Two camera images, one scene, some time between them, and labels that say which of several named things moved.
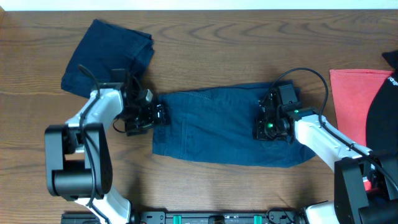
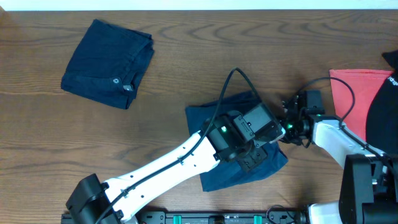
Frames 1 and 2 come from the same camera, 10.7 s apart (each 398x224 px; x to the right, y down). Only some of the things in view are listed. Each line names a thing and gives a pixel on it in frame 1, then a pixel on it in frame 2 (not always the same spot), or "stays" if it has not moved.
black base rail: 217,217 stays
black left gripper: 158,115 -> 253,155
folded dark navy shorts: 104,47 stays
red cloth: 353,91 stays
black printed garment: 382,132 stays
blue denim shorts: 219,124 -> 229,170
